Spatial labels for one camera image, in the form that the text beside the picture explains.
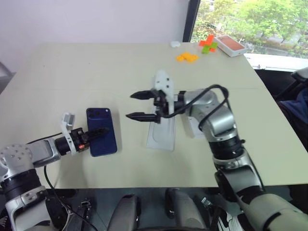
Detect dark blue smartphone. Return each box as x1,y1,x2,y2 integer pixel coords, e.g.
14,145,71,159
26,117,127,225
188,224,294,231
86,107,118,158

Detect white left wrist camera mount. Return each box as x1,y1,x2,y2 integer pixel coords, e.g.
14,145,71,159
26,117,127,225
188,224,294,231
60,112,76,156

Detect yellow-orange toy block pile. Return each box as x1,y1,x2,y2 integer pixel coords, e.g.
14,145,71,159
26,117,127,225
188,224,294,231
176,51,199,64

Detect red and green blocks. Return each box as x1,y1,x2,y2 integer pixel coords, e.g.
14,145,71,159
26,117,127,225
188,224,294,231
199,34,218,52

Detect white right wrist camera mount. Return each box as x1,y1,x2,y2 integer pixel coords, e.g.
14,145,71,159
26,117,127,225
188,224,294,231
154,69,175,116

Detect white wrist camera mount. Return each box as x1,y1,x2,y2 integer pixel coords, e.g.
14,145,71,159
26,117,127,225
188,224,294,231
154,69,175,116
60,112,76,156

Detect white window sill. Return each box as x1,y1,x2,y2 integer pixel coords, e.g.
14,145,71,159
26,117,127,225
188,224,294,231
243,53,308,72

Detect phone box with orange print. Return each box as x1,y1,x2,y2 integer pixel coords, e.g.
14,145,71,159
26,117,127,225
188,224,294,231
214,35,248,58

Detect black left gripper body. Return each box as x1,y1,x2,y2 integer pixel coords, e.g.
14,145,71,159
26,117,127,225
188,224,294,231
70,128,91,154

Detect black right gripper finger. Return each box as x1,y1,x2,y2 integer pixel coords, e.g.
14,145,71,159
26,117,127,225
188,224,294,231
126,112,161,124
130,90,157,101

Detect white phone stand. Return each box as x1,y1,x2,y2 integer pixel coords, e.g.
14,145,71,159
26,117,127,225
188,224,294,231
146,76,176,152

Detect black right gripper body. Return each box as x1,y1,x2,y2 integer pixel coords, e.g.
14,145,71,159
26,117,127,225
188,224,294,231
150,89,169,125

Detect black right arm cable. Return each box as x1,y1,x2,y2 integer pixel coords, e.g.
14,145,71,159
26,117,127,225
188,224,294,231
161,84,230,128

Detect dark blue chair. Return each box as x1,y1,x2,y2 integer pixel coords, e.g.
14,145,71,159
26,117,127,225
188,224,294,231
274,67,308,151

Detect black window frame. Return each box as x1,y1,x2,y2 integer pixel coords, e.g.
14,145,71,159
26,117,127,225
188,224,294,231
182,0,202,43

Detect dark rounded grey shape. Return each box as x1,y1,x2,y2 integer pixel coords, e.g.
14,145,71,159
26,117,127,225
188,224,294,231
112,193,141,231
165,188,208,231

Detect small black connector device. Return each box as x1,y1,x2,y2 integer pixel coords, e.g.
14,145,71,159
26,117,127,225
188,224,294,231
78,198,94,218

